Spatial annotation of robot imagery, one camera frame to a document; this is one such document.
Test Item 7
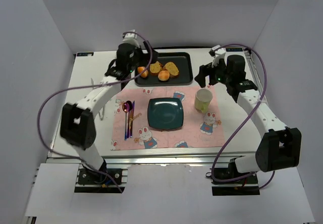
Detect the round bun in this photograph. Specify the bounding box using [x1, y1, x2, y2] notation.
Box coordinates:
[157, 70, 170, 82]
[137, 67, 149, 78]

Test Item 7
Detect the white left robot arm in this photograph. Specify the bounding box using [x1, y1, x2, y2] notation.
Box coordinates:
[60, 41, 158, 176]

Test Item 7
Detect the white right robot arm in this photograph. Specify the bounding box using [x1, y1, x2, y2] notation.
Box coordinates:
[195, 54, 302, 183]

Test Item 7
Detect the bread slice left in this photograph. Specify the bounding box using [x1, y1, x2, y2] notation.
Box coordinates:
[149, 61, 163, 76]

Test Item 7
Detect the bread slice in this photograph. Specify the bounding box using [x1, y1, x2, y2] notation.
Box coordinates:
[149, 61, 163, 76]
[163, 62, 179, 78]

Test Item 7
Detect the bread slice right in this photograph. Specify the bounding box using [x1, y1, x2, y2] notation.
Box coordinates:
[163, 62, 179, 78]

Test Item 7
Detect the light green mug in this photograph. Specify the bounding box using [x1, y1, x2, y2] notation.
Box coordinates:
[194, 88, 213, 114]

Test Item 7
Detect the black baking tray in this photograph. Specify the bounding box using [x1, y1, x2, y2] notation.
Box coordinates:
[135, 52, 193, 87]

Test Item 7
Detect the iridescent spoon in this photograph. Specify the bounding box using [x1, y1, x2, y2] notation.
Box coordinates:
[122, 100, 133, 140]

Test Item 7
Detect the dark teal square plate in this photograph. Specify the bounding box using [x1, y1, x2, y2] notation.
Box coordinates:
[147, 97, 184, 130]

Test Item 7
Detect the pink bunny placemat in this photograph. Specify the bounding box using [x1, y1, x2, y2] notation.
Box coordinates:
[111, 86, 225, 151]

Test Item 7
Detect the iridescent knife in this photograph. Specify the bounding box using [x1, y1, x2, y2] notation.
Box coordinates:
[128, 101, 135, 138]

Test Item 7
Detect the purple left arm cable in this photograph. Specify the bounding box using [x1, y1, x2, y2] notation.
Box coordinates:
[37, 31, 154, 193]

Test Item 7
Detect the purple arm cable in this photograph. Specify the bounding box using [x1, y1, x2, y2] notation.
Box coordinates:
[210, 43, 276, 190]
[37, 31, 154, 193]

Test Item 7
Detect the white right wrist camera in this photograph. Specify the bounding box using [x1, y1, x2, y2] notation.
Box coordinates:
[209, 45, 226, 67]

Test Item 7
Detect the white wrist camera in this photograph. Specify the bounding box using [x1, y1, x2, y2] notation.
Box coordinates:
[209, 45, 226, 67]
[123, 29, 139, 47]

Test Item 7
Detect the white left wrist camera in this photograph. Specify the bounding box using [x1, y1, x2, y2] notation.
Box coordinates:
[123, 29, 139, 47]

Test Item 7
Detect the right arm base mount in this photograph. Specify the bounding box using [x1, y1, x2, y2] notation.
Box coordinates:
[205, 168, 260, 196]

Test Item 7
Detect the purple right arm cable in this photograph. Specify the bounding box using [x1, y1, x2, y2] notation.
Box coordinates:
[210, 43, 276, 190]

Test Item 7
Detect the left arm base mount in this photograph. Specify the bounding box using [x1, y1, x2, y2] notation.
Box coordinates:
[74, 167, 128, 194]

